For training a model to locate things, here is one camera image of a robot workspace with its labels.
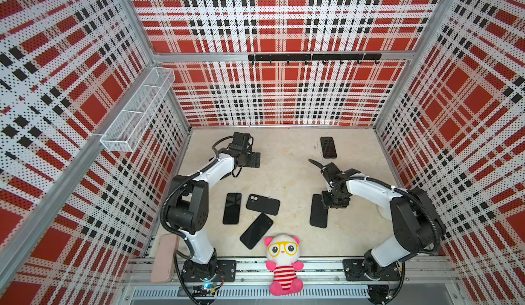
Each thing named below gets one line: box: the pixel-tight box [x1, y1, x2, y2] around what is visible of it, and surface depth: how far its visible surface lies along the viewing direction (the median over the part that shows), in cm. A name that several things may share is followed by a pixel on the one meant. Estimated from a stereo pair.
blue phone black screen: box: [239, 213, 274, 250], surface depth 85 cm
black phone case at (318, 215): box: [309, 193, 329, 229], surface depth 89 cm
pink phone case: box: [150, 233, 180, 284], surface depth 74 cm
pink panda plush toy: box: [264, 233, 305, 297], surface depth 72 cm
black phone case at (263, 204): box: [246, 193, 281, 216], surface depth 93 cm
